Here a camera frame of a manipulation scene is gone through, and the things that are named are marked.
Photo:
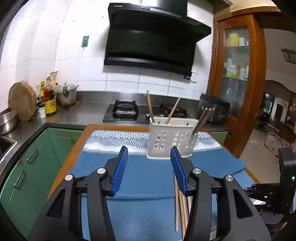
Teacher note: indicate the patterned blue white tablecloth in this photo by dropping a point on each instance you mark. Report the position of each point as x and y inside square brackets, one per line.
[138, 217]

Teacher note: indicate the black range hood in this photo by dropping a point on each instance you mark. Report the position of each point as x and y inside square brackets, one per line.
[150, 39]

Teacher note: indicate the steel kitchen countertop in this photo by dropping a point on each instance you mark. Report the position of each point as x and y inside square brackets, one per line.
[92, 111]

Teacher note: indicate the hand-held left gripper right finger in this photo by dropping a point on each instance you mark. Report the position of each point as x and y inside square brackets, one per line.
[179, 171]

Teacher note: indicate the long brown chopstick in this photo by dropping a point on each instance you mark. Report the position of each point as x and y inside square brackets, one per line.
[182, 215]
[207, 119]
[176, 208]
[200, 120]
[203, 120]
[173, 110]
[149, 106]

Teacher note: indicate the steel pot with lid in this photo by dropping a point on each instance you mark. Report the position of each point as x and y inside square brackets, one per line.
[67, 96]

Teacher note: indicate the steel kitchen sink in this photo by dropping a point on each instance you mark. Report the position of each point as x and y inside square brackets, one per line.
[5, 146]

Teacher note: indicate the black countertop appliance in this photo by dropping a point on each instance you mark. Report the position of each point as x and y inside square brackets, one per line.
[217, 109]

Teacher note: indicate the group of condiment bottles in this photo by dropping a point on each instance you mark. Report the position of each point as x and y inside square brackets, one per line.
[49, 102]

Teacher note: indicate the steel mixing bowl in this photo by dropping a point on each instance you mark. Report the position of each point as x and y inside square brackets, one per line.
[8, 121]

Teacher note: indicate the ceiling light fixture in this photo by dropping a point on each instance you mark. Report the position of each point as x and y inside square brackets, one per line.
[289, 55]

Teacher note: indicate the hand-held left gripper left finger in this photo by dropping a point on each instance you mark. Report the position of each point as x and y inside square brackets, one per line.
[120, 171]

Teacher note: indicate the green base cabinets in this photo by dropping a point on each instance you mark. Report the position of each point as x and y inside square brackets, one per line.
[34, 166]

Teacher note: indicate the group of small boxes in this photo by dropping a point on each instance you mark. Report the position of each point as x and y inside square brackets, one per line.
[235, 69]

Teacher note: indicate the green wall sticker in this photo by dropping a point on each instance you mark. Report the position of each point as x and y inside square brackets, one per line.
[85, 41]

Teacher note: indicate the wooden table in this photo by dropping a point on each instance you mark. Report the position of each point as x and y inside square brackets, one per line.
[74, 148]

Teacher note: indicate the round wooden cutting board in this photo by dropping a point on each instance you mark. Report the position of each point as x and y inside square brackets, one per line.
[22, 102]

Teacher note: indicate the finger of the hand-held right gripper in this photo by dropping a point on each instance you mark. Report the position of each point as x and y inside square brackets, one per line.
[266, 204]
[266, 188]

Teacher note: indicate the black gas stove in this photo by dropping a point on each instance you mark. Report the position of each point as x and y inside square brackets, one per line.
[124, 111]

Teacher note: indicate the wooden glass door cabinet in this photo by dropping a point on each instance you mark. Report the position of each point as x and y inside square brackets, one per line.
[256, 92]

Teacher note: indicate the white plastic utensil holder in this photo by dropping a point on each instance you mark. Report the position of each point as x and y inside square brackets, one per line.
[161, 139]

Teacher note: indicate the white wall socket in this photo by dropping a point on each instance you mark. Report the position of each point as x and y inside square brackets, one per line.
[194, 77]

